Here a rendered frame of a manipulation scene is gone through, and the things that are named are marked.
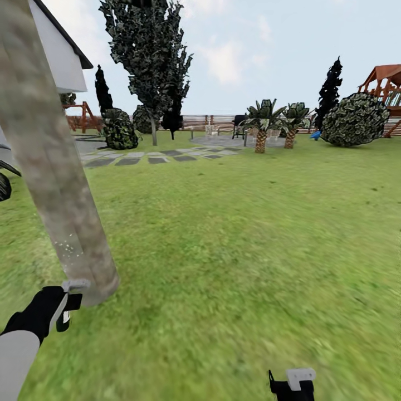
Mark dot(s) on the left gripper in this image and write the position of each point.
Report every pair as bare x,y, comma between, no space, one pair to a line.
73,302

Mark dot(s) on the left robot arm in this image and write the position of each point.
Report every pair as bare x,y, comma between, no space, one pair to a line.
25,331

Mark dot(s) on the charcoal grill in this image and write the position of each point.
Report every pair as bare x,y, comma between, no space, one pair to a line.
239,119

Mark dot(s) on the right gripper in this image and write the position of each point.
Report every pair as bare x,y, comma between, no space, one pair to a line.
284,393

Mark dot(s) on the pesticide atomizer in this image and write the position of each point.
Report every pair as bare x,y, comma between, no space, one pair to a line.
62,322

